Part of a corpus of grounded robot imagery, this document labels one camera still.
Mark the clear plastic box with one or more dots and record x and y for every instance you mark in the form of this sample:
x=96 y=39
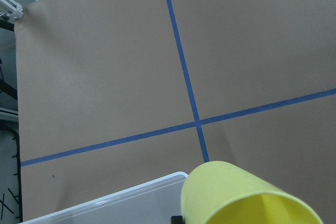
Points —
x=155 y=201

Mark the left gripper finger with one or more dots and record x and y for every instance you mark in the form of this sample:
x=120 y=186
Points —
x=177 y=220

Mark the yellow plastic cup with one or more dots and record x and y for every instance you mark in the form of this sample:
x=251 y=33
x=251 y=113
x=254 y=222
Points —
x=220 y=192

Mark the aluminium frame post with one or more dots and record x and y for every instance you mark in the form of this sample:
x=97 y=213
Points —
x=11 y=10

